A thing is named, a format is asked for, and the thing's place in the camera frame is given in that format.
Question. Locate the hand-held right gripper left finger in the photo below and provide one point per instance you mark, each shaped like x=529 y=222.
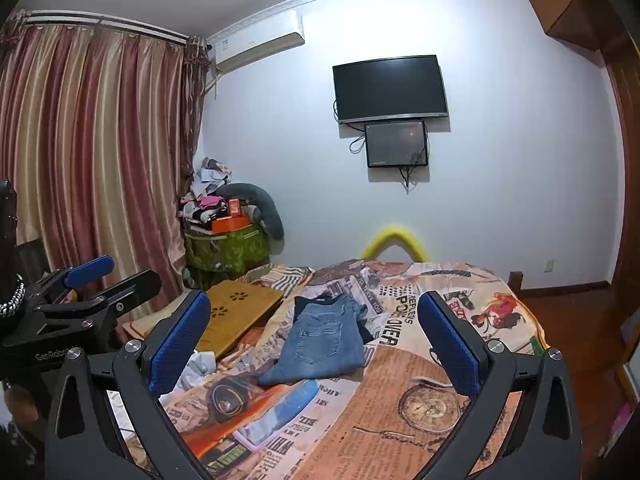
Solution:
x=177 y=345

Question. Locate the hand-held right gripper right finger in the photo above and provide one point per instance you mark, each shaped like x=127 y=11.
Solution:
x=452 y=345

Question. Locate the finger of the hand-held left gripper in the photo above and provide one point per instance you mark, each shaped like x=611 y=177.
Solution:
x=127 y=290
x=90 y=267

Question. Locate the blue denim jeans pants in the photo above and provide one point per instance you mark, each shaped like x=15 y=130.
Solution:
x=320 y=345

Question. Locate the dark teal folded pants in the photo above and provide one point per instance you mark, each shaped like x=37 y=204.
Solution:
x=364 y=332

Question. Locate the white crumpled cloth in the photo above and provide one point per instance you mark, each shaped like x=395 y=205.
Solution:
x=197 y=370

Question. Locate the wooden lap desk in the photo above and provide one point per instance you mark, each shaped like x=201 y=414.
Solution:
x=240 y=310

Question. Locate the green patterned storage bag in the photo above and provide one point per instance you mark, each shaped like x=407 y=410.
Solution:
x=225 y=252

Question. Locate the newspaper print blanket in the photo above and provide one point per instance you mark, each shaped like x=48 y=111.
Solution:
x=380 y=420

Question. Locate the pink and beige striped curtain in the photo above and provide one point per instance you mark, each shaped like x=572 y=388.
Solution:
x=100 y=160

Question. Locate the yellow cushion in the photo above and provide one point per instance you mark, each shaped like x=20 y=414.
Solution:
x=397 y=237

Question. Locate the orange box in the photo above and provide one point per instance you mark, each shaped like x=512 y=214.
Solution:
x=229 y=224

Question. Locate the pile of mixed clothes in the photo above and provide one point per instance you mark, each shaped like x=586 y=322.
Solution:
x=205 y=195

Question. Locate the red box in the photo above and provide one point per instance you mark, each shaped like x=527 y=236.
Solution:
x=235 y=208

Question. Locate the grey long pillow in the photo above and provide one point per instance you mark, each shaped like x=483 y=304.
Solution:
x=267 y=210

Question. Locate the white air conditioner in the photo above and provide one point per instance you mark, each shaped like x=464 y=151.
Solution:
x=257 y=40

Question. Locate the white wall outlet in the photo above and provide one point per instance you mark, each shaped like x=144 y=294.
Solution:
x=549 y=265

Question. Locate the small black wall monitor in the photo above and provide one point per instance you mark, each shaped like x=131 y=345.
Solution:
x=396 y=143

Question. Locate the white curtain rail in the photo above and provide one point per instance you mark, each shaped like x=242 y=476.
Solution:
x=100 y=25

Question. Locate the large black wall television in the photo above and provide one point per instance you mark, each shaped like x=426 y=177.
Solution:
x=391 y=87

